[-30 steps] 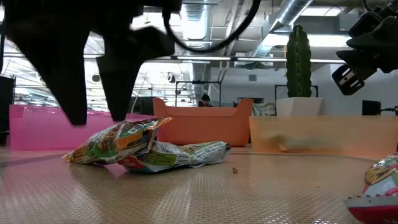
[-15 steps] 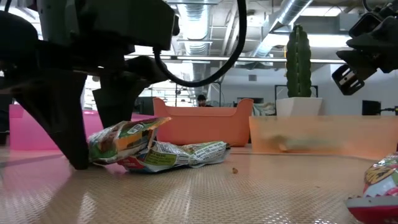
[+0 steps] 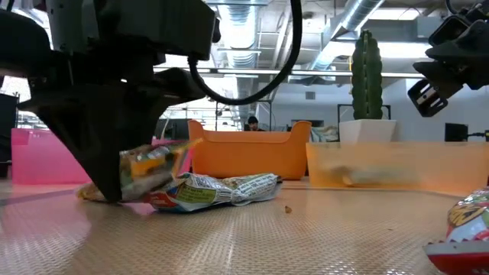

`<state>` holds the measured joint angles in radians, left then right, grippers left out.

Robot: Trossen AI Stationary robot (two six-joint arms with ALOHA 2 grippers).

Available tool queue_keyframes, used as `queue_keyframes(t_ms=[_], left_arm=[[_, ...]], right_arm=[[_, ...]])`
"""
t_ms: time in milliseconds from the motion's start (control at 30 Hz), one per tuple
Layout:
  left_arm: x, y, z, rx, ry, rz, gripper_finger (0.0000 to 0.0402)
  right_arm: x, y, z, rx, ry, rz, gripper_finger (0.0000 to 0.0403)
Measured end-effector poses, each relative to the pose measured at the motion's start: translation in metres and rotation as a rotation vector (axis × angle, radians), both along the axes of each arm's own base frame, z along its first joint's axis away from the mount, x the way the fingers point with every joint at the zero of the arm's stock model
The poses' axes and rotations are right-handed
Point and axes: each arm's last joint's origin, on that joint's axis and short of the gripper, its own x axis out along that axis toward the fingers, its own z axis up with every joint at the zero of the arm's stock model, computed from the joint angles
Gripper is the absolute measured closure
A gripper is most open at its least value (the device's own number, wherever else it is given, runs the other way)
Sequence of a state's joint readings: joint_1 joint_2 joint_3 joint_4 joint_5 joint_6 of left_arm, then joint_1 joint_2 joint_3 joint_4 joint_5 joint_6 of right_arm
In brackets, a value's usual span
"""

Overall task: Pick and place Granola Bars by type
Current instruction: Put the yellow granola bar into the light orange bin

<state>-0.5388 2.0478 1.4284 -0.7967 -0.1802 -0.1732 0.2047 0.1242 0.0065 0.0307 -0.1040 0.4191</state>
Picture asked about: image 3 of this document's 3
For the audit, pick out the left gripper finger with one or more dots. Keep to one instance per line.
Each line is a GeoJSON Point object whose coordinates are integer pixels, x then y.
{"type": "Point", "coordinates": [84, 126]}
{"type": "Point", "coordinates": [179, 86]}

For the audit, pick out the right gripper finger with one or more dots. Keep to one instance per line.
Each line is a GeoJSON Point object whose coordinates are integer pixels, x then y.
{"type": "Point", "coordinates": [428, 98]}
{"type": "Point", "coordinates": [439, 72]}

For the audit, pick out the blue white snack bar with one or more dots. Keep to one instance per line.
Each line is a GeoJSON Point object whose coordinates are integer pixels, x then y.
{"type": "Point", "coordinates": [153, 168]}

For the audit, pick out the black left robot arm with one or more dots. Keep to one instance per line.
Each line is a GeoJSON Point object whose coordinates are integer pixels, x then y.
{"type": "Point", "coordinates": [23, 42]}

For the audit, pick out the red granola bar wrapper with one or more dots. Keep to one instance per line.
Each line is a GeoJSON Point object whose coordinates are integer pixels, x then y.
{"type": "Point", "coordinates": [466, 229]}

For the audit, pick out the small black monitor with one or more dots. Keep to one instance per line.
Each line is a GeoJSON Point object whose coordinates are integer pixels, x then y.
{"type": "Point", "coordinates": [456, 132]}

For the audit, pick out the dark background monitor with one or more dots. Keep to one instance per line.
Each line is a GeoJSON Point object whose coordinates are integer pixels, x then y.
{"type": "Point", "coordinates": [172, 130]}

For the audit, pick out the pink plastic bin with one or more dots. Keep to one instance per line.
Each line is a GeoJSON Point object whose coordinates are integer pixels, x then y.
{"type": "Point", "coordinates": [46, 160]}

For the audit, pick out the tall green cactus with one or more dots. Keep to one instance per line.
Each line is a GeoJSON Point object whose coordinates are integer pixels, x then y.
{"type": "Point", "coordinates": [366, 76]}

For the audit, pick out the translucent orange plastic bin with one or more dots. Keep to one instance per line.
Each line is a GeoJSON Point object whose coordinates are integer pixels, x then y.
{"type": "Point", "coordinates": [439, 164]}

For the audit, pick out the white square planter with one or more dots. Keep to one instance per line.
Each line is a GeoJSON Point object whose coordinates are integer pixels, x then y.
{"type": "Point", "coordinates": [366, 131]}

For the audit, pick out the ceiling light panel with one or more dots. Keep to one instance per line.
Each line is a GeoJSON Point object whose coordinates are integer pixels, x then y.
{"type": "Point", "coordinates": [393, 14]}

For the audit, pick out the person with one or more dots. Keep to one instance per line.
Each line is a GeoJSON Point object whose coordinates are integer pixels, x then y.
{"type": "Point", "coordinates": [254, 124]}

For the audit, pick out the small brown crumb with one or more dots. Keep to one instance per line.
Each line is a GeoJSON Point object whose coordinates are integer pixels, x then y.
{"type": "Point", "coordinates": [288, 209]}

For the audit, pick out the tan mat with dark border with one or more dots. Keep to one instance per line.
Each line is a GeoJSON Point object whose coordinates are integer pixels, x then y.
{"type": "Point", "coordinates": [267, 244]}

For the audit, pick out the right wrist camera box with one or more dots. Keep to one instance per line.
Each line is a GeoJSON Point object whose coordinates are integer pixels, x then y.
{"type": "Point", "coordinates": [449, 30]}

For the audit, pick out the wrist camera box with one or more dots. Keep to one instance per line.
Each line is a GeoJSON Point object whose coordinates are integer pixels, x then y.
{"type": "Point", "coordinates": [449, 30]}
{"type": "Point", "coordinates": [153, 26]}

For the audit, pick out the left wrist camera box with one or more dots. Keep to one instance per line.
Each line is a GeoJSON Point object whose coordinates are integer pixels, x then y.
{"type": "Point", "coordinates": [153, 26]}

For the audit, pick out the silver ventilation duct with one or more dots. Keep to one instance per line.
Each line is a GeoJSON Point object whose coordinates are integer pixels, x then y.
{"type": "Point", "coordinates": [344, 26]}
{"type": "Point", "coordinates": [242, 38]}

